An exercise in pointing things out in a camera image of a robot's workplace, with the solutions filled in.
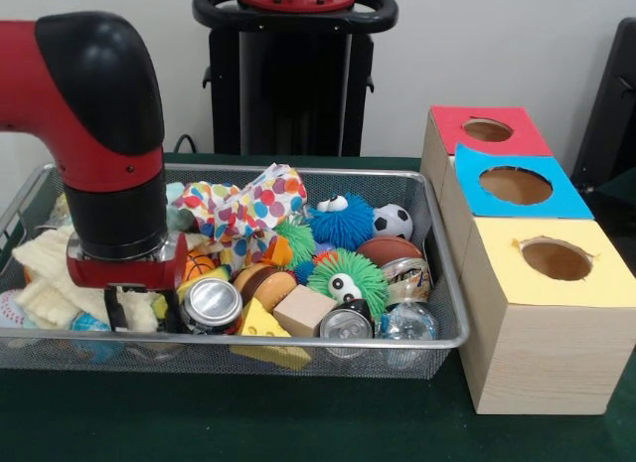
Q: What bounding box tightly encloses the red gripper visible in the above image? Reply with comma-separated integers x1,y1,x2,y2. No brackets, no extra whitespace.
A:
67,233,189,334

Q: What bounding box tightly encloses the cream yellow waffle cloth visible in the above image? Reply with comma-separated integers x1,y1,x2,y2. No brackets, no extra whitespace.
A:
12,229,160,334

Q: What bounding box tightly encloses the green spiky ball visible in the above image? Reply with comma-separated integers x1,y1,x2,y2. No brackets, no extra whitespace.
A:
308,248,390,319

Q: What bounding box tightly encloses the blue spiky ball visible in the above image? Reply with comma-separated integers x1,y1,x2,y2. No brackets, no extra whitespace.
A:
308,194,377,249

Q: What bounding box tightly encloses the wooden box with three holes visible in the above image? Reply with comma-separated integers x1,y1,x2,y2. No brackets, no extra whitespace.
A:
420,106,636,415

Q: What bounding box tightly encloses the silver metal can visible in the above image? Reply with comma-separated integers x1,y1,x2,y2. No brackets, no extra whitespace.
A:
318,301,375,359
182,277,244,336

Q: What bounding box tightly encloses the small orange basketball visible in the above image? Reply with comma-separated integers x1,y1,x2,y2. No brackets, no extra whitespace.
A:
184,251,220,282

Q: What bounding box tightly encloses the yellow plastic block toy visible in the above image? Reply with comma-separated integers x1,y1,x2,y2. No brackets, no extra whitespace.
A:
231,298,312,372

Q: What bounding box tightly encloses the dark green table cloth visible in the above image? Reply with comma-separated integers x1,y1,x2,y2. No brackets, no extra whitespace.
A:
0,152,636,462

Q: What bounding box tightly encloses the wooden cube block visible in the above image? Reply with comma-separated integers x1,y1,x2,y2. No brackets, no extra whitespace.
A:
273,285,337,339

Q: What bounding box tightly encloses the brown toy football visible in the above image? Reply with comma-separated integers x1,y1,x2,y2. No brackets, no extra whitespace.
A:
358,235,424,269

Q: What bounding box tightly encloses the small black white soccer ball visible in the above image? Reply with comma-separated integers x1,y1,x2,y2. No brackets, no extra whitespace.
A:
373,204,414,239

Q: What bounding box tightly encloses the black chair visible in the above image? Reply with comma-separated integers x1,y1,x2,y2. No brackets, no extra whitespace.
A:
571,18,636,246

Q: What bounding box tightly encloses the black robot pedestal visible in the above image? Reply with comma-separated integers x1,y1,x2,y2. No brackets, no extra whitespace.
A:
194,0,398,155

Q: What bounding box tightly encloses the shallow wire mesh bin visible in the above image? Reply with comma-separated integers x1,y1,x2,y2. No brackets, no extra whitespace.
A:
0,161,471,379

